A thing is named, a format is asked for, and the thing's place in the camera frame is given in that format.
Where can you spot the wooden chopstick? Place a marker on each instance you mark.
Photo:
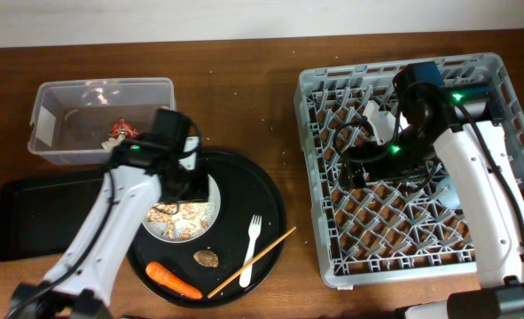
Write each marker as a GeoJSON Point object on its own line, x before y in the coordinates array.
{"type": "Point", "coordinates": [257, 257]}

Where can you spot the white plastic fork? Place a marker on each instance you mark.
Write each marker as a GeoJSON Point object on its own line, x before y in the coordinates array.
{"type": "Point", "coordinates": [254, 232]}

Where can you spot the round black serving tray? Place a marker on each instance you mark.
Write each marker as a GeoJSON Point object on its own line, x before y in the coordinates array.
{"type": "Point", "coordinates": [246, 190]}

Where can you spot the orange carrot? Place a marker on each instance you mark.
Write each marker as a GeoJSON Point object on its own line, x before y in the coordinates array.
{"type": "Point", "coordinates": [161, 275]}

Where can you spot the red snack wrapper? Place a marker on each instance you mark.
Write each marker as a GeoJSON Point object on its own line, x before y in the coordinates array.
{"type": "Point", "coordinates": [123, 128]}

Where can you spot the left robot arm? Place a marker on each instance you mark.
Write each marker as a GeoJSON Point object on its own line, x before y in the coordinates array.
{"type": "Point", "coordinates": [155, 167]}

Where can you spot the brown walnut shell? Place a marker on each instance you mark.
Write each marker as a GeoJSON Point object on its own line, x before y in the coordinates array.
{"type": "Point", "coordinates": [206, 258]}

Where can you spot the grey dishwasher rack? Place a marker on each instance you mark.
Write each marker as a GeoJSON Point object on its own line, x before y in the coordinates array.
{"type": "Point", "coordinates": [385, 232]}

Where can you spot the grey plate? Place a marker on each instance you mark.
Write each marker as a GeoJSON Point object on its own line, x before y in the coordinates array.
{"type": "Point", "coordinates": [199, 221]}

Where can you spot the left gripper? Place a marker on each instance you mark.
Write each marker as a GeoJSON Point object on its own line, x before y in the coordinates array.
{"type": "Point", "coordinates": [196, 192]}

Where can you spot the blue cup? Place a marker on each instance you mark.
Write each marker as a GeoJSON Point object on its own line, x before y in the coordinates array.
{"type": "Point", "coordinates": [447, 194]}

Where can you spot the black rectangular tray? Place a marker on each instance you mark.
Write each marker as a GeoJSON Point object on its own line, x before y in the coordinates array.
{"type": "Point", "coordinates": [41, 216]}

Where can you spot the clear plastic bin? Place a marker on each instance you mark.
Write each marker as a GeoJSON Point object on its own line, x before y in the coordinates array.
{"type": "Point", "coordinates": [71, 119]}

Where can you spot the food scraps and rice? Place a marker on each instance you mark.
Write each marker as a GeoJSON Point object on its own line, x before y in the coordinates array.
{"type": "Point", "coordinates": [177, 217]}

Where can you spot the white tissue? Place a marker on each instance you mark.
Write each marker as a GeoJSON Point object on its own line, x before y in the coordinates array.
{"type": "Point", "coordinates": [112, 142]}

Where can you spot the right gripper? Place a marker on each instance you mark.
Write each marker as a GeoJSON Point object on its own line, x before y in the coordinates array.
{"type": "Point", "coordinates": [351, 161]}

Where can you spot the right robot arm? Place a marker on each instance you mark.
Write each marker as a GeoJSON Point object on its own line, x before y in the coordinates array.
{"type": "Point", "coordinates": [462, 129]}

